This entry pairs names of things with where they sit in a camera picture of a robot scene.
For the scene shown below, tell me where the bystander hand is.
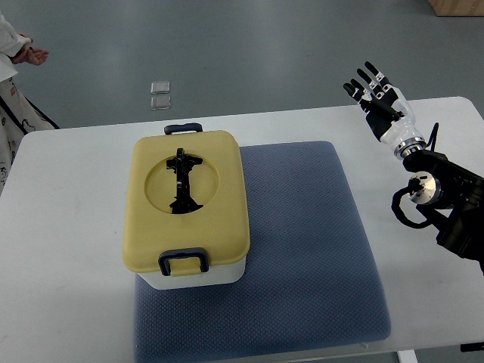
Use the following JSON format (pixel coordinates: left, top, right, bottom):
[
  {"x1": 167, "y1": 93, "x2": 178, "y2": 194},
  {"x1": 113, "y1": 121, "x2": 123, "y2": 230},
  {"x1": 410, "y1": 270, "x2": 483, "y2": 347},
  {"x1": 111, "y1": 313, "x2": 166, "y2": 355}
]
[{"x1": 10, "y1": 34, "x2": 49, "y2": 66}]

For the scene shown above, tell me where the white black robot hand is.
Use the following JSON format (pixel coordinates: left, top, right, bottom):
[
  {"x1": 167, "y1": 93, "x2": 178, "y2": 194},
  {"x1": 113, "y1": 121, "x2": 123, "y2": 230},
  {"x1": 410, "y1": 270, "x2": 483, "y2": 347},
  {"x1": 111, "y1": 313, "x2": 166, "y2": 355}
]
[{"x1": 343, "y1": 61, "x2": 427, "y2": 160}]

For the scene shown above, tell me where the yellow box lid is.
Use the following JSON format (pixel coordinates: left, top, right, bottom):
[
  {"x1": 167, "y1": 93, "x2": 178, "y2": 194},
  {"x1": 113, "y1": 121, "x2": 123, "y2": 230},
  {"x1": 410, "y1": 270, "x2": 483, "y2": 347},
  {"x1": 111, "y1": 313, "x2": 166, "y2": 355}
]
[{"x1": 123, "y1": 125, "x2": 250, "y2": 278}]

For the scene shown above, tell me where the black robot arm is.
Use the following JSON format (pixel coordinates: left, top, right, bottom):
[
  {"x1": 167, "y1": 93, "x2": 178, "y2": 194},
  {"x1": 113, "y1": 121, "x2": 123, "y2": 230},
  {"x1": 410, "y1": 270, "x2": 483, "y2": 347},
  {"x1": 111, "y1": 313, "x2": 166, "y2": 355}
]
[{"x1": 391, "y1": 124, "x2": 483, "y2": 267}]

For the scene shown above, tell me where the white storage box base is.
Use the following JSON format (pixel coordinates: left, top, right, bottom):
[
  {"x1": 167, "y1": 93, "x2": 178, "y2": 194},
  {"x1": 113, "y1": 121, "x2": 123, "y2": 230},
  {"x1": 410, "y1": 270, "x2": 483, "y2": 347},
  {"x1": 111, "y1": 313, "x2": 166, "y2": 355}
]
[{"x1": 138, "y1": 257, "x2": 246, "y2": 290}]

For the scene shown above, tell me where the bystander white patterned clothing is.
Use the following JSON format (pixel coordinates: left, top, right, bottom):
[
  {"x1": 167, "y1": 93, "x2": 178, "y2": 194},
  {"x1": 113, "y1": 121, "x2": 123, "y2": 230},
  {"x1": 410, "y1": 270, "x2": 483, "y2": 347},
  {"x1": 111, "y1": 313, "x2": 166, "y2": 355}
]
[{"x1": 1, "y1": 17, "x2": 59, "y2": 188}]

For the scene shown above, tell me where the wooden furniture corner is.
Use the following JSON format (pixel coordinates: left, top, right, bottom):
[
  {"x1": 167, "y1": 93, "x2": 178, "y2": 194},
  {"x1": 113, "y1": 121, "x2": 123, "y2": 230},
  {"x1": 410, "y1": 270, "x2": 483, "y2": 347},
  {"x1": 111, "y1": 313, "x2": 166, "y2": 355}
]
[{"x1": 429, "y1": 0, "x2": 483, "y2": 17}]

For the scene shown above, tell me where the blue grey cushion mat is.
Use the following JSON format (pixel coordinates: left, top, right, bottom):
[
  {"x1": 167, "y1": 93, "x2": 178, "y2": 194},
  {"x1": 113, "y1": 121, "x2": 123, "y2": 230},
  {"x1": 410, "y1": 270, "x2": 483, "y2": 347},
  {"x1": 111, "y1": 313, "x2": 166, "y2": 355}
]
[{"x1": 134, "y1": 141, "x2": 391, "y2": 362}]

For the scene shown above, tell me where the black table clamp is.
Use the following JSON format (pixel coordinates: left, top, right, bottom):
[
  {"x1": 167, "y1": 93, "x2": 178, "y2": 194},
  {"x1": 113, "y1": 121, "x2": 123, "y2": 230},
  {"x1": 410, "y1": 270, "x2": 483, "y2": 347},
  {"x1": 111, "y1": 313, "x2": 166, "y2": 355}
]
[{"x1": 460, "y1": 342, "x2": 484, "y2": 352}]

